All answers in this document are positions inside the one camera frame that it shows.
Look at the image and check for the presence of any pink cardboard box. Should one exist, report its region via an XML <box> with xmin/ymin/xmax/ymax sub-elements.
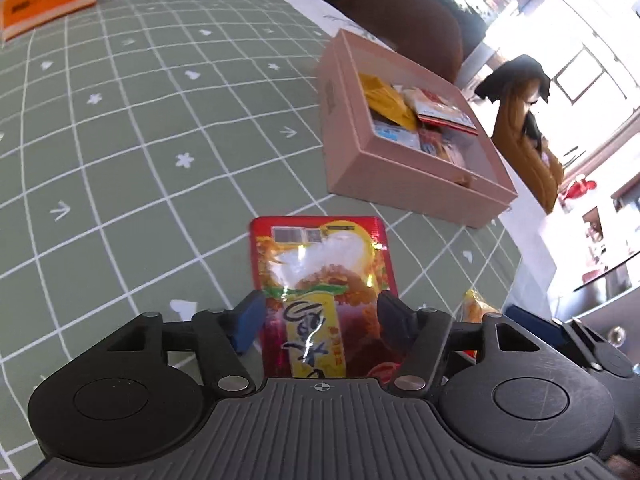
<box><xmin>317</xmin><ymin>29</ymin><xmax>518</xmax><ymax>228</ymax></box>

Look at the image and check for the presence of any red toy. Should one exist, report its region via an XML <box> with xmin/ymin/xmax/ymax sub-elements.
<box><xmin>560</xmin><ymin>177</ymin><xmax>598</xmax><ymax>202</ymax></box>

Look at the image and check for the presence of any yellow snack packet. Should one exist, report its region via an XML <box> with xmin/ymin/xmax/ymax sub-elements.
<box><xmin>359</xmin><ymin>72</ymin><xmax>418</xmax><ymax>131</ymax></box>

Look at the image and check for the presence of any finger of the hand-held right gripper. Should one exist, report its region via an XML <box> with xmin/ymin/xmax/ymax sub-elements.
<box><xmin>505</xmin><ymin>304</ymin><xmax>640</xmax><ymax>378</ymax></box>

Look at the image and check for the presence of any white rice cracker packet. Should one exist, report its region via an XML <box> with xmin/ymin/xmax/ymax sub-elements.
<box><xmin>402</xmin><ymin>87</ymin><xmax>478</xmax><ymax>135</ymax></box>

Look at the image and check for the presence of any clear bread packet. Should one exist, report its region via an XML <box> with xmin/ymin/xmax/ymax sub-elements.
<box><xmin>462</xmin><ymin>289</ymin><xmax>501</xmax><ymax>361</ymax></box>

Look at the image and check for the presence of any large red yellow-label snack packet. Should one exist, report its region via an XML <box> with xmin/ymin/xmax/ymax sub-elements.
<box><xmin>249</xmin><ymin>216</ymin><xmax>401</xmax><ymax>378</ymax></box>

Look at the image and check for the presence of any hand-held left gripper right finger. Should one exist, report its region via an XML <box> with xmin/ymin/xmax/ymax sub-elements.
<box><xmin>376</xmin><ymin>291</ymin><xmax>543</xmax><ymax>396</ymax></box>

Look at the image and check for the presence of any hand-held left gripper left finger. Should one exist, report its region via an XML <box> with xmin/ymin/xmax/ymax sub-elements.
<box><xmin>107</xmin><ymin>291</ymin><xmax>267</xmax><ymax>395</ymax></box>

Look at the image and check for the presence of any blue snack packet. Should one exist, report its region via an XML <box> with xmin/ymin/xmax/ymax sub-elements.
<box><xmin>372</xmin><ymin>120</ymin><xmax>418</xmax><ymax>150</ymax></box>

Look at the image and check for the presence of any brown round chair back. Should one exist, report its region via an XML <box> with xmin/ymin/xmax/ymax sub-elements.
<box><xmin>337</xmin><ymin>0</ymin><xmax>463</xmax><ymax>83</ymax></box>

